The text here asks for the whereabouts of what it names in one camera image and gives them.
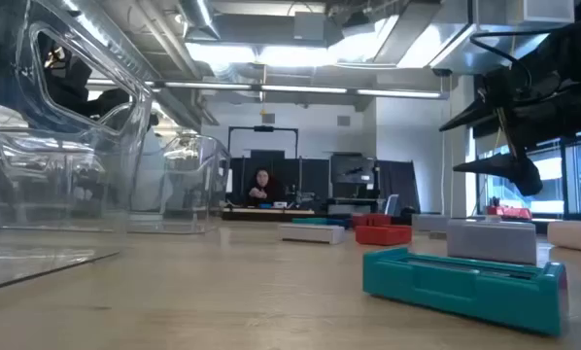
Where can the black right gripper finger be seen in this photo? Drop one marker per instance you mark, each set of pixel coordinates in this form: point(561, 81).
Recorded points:
point(514, 170)
point(480, 114)

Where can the pink wall charger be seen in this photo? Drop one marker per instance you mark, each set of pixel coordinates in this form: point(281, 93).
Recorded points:
point(574, 235)

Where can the red rectangular plastic case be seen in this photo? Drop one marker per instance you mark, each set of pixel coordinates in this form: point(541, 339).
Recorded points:
point(383, 235)

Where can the teal rectangular plastic case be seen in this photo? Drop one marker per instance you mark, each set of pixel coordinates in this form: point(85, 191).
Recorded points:
point(310, 220)
point(465, 296)

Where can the white rectangular box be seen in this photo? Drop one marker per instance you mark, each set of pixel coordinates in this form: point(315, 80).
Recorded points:
point(312, 233)

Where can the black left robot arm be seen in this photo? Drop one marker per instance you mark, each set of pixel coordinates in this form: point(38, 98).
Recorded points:
point(69, 80)

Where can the blue office chair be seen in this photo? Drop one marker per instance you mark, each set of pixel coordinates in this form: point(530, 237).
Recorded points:
point(392, 206)

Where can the red box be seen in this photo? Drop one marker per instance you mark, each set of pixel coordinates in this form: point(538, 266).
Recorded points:
point(509, 213)

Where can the black monitor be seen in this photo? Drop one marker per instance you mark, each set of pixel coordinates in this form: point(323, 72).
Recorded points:
point(353, 170)

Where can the long ceiling light strip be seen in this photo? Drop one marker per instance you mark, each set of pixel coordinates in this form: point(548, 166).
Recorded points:
point(300, 89)

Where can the black partition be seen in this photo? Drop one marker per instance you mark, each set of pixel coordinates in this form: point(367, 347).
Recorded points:
point(310, 180)

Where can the person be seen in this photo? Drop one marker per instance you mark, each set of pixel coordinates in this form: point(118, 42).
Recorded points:
point(263, 192)

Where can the wooden workbench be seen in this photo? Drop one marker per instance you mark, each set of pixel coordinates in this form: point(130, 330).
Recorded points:
point(271, 212)

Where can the clear plastic bin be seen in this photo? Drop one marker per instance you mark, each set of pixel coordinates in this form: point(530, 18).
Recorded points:
point(52, 204)
point(193, 194)

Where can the black window frame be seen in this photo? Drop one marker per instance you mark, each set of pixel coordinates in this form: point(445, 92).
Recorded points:
point(565, 180)

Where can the silver rectangular air duct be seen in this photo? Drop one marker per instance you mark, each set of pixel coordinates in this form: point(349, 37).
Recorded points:
point(417, 44)

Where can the black rig frame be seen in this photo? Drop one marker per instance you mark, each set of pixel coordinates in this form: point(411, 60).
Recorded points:
point(263, 129)

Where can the silver round air duct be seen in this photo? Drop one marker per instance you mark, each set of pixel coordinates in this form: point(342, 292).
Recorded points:
point(198, 17)

